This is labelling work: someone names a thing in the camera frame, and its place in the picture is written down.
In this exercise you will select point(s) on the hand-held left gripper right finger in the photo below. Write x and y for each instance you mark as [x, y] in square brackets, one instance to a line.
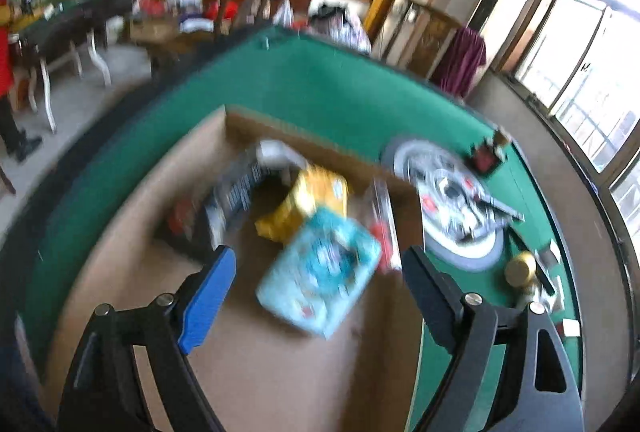
[435, 307]

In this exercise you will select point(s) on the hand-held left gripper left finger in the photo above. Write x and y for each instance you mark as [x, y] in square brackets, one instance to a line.
[210, 302]

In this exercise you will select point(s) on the cardboard box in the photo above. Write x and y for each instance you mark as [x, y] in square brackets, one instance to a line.
[280, 362]

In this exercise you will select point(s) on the red and black item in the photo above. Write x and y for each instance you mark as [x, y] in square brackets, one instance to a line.
[182, 222]

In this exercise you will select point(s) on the clear packet with red item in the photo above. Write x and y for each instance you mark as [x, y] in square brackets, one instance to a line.
[385, 237]

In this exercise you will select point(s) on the round grey table centre panel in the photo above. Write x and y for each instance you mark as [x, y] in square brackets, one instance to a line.
[450, 197]

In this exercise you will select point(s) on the black and white packet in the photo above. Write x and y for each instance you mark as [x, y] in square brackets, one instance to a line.
[235, 192]

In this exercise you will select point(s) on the light blue packet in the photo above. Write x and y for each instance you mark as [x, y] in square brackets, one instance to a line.
[320, 272]

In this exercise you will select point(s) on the grey metal tool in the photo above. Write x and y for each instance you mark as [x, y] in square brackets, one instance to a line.
[502, 208]

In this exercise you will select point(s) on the yellow packet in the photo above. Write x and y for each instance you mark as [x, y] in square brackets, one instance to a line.
[305, 197]

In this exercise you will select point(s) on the black and red container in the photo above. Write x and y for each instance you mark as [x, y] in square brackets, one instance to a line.
[487, 157]

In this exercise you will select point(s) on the white plastic item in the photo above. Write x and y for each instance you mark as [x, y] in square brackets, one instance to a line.
[275, 151]

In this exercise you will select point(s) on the purple cloth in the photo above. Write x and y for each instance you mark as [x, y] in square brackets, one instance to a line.
[460, 57]

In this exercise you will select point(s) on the cluttered low wooden table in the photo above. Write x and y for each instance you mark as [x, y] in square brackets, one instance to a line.
[160, 32]

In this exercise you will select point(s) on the wooden rack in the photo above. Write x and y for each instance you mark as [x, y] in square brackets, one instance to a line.
[430, 32]

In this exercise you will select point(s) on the large window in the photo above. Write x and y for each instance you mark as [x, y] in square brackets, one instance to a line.
[585, 62]

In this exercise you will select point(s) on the pile of clothes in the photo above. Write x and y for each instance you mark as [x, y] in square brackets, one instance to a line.
[345, 27]

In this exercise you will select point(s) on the white standing air conditioner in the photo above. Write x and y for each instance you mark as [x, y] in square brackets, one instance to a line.
[515, 2]

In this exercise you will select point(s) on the black table with white legs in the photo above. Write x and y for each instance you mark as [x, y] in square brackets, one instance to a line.
[75, 12]

